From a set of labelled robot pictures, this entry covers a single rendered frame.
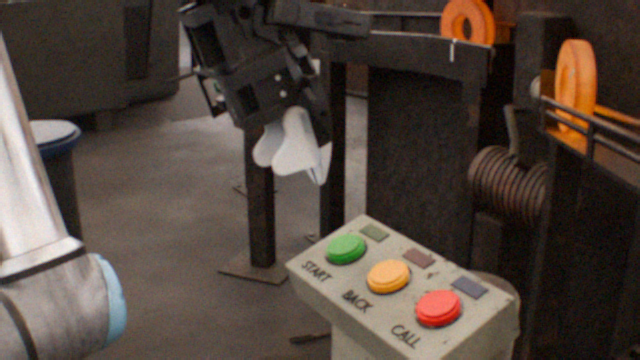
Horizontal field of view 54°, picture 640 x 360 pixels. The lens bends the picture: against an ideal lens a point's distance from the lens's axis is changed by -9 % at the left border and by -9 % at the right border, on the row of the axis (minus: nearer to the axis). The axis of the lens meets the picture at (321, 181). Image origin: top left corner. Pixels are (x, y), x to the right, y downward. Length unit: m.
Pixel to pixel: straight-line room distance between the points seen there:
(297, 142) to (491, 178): 0.73
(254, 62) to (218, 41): 0.04
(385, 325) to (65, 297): 0.56
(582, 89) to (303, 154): 0.55
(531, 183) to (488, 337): 0.67
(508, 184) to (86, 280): 0.76
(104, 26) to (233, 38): 3.06
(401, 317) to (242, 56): 0.27
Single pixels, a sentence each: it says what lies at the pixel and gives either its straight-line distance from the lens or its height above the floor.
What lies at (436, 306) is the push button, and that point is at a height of 0.61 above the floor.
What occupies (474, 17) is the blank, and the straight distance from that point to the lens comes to 1.55.
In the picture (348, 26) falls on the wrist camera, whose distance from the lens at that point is 0.62.
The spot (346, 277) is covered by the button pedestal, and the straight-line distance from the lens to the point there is 0.68.
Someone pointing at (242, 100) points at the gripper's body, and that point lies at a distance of 0.57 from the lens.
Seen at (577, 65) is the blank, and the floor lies 0.75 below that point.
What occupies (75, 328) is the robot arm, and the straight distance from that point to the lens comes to 1.03.
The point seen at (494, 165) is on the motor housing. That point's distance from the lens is 1.31.
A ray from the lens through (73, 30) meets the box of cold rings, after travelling 3.58.
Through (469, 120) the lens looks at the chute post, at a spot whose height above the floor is 0.54.
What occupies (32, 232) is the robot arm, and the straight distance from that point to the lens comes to 1.04.
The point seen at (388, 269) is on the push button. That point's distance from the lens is 0.65.
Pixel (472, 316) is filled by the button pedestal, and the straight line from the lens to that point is 0.60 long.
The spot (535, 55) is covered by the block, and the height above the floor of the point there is 0.72.
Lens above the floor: 0.90
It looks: 19 degrees down
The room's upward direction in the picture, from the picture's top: straight up
